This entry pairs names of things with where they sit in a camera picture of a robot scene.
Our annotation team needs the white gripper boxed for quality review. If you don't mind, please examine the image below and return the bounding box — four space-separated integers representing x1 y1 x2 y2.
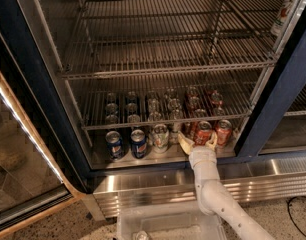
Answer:
178 132 218 169

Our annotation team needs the red coke can front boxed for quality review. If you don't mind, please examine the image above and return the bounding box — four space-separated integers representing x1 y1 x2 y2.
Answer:
193 121 213 145

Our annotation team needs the red coke can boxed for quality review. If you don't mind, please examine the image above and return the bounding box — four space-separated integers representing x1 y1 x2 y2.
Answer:
193 121 213 145
215 120 232 146

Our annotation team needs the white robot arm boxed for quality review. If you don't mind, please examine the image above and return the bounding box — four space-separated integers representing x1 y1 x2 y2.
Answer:
178 132 275 240

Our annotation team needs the red coke can second row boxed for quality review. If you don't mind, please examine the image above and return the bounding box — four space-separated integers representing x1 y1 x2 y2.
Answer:
184 121 198 139

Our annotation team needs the red coke can right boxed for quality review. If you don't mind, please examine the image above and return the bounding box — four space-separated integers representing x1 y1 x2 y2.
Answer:
215 120 232 146

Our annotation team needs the white green can second row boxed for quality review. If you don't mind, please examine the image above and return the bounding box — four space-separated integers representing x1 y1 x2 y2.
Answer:
169 122 182 144

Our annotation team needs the white green soda can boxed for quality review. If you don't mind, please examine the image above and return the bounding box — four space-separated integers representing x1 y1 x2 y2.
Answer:
152 124 169 153

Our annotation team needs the blue pepsi can right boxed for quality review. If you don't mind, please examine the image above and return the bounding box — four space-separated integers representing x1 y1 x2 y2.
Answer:
131 129 147 159

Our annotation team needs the blue pepsi can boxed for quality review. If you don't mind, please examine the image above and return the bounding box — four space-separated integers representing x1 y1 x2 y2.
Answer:
131 129 147 159
105 131 124 160

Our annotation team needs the blue pepsi can left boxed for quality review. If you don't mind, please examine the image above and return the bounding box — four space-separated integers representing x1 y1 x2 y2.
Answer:
105 131 124 160

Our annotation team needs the steel fridge base grille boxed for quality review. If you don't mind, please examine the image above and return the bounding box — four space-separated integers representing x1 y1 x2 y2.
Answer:
82 156 306 221

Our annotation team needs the blue fridge centre pillar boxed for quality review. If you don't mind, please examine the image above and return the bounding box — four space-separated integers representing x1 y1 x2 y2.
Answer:
237 0 306 158

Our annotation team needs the can on right upper shelf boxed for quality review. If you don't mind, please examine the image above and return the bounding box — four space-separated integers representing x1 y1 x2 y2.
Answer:
270 0 295 36

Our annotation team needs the glass fridge door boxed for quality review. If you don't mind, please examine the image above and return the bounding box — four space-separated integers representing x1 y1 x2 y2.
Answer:
0 71 84 239

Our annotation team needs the clear plastic bin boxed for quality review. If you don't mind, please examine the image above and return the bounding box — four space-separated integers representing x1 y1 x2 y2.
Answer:
117 201 227 240

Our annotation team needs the lower wire fridge shelf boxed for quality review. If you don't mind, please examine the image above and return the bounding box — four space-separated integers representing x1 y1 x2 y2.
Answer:
83 69 260 131

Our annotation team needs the wire fridge shelf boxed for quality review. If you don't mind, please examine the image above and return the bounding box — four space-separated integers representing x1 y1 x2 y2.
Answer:
83 69 260 131
62 0 282 80

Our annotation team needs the black floor cable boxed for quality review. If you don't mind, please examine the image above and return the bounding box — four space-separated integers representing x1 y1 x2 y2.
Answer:
286 195 306 240

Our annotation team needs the upper wire fridge shelf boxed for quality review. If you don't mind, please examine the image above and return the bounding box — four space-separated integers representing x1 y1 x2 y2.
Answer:
62 0 282 80

